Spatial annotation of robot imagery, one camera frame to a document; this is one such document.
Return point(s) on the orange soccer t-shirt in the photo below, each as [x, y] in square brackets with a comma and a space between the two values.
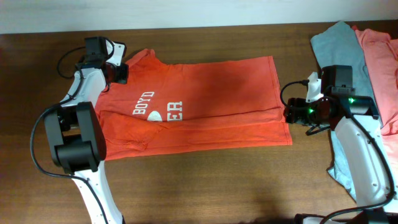
[177, 108]

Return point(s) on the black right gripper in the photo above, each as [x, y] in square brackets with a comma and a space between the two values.
[292, 116]

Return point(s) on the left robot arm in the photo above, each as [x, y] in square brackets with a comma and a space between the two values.
[77, 143]

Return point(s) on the grey t-shirt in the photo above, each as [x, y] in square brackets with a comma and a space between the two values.
[338, 45]

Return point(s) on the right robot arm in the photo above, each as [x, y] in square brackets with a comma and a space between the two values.
[354, 119]

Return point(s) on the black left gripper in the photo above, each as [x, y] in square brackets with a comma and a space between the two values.
[122, 77]

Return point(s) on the pink coral t-shirt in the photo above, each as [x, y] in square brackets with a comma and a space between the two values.
[380, 53]

